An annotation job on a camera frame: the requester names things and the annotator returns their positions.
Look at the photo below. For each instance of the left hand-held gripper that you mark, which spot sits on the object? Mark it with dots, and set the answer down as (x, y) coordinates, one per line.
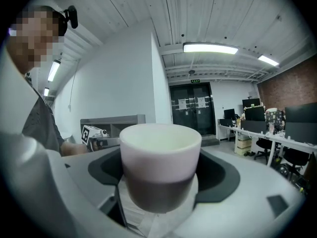
(104, 142)

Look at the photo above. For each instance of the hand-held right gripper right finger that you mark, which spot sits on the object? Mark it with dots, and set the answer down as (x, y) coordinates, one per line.
(247, 207)

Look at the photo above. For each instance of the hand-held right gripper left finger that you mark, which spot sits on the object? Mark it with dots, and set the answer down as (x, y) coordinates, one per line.
(84, 172)

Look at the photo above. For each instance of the grey low shelf unit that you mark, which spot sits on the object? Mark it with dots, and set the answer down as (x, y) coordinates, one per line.
(111, 119)

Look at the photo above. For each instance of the pale pink cup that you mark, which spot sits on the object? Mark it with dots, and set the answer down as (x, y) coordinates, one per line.
(158, 162)

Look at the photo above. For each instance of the person's left forearm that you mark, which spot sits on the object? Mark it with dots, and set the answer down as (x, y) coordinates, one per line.
(71, 149)

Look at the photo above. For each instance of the long white office desk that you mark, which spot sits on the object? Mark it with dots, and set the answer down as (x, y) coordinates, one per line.
(277, 138)

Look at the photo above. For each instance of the person's left hand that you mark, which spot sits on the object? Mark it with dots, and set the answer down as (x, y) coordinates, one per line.
(93, 144)

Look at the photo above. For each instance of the black round backpack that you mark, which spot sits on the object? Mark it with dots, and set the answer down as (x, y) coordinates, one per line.
(282, 169)

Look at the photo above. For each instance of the black shoes pair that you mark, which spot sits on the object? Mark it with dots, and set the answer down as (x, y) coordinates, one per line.
(248, 154)

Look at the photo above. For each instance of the person's grey shirt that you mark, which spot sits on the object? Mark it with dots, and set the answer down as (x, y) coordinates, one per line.
(42, 128)

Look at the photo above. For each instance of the cardboard boxes stack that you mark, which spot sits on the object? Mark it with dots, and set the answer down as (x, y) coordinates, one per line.
(244, 142)

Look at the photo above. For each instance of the black office chair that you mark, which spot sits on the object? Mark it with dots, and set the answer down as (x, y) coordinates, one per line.
(264, 144)
(296, 157)

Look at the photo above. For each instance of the grey door step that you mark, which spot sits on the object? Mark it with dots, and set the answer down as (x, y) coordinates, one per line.
(210, 141)

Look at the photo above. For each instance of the long ceiling light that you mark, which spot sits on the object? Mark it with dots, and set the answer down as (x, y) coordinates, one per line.
(54, 70)
(46, 91)
(268, 60)
(210, 48)

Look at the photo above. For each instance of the white door notice paper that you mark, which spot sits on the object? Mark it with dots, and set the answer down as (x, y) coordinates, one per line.
(201, 102)
(182, 104)

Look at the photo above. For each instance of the black double door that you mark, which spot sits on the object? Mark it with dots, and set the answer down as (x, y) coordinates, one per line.
(192, 123)

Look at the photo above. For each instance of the sticker covered laptop lid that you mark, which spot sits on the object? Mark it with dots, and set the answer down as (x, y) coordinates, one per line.
(273, 116)

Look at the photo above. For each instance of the small black monitor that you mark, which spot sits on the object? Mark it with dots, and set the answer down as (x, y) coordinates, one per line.
(229, 114)

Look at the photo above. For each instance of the wide black monitor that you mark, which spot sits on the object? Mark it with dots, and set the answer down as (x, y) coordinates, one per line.
(301, 113)

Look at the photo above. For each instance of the green exit sign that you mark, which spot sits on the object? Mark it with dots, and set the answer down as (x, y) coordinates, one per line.
(195, 81)

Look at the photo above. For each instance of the person's head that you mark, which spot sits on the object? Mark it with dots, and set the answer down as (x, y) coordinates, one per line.
(34, 38)

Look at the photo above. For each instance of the large black wall screen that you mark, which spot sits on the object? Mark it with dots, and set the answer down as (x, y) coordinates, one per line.
(251, 103)

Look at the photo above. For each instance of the black head camera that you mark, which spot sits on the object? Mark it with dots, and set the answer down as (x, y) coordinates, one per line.
(72, 16)

